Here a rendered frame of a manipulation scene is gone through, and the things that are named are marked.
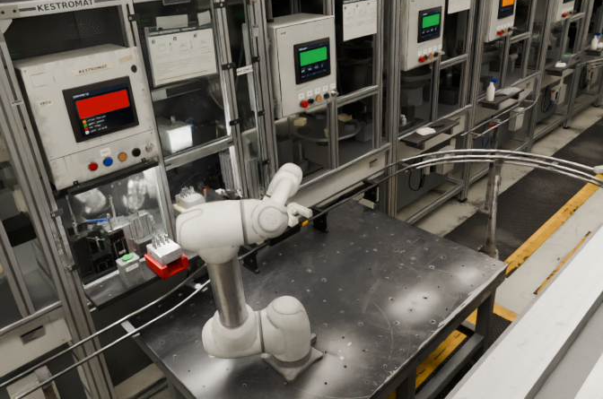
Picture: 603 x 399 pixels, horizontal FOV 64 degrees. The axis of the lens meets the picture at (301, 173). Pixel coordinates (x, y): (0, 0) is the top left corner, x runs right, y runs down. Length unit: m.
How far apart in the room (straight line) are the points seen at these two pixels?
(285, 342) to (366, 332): 0.41
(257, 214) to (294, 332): 0.63
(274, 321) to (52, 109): 1.09
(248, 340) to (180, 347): 0.42
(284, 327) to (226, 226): 0.59
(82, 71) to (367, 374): 1.53
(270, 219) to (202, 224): 0.19
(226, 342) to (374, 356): 0.59
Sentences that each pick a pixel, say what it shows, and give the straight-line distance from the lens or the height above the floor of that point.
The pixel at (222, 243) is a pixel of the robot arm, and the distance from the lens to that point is 1.39.
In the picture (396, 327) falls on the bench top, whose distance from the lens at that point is 2.16.
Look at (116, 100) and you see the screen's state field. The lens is 1.99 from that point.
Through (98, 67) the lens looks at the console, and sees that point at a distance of 1.97.
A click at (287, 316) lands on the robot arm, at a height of 0.94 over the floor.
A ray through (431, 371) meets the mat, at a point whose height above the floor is 0.01.
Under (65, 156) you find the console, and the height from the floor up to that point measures 1.49.
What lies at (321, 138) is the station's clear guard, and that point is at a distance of 2.80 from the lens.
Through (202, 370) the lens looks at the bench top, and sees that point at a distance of 2.06.
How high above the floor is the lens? 2.15
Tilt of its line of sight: 25 degrees down
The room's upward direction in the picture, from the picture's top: 4 degrees counter-clockwise
